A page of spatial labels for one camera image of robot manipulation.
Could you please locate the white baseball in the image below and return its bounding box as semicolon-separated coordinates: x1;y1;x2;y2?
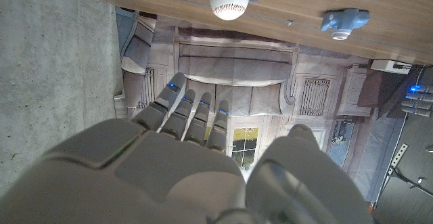
208;0;250;22

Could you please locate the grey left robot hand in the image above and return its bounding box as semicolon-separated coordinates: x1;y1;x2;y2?
401;85;433;118

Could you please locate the blue toy camera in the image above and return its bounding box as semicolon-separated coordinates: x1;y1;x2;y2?
320;8;371;41

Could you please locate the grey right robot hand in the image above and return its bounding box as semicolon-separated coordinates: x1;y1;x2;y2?
0;71;373;224

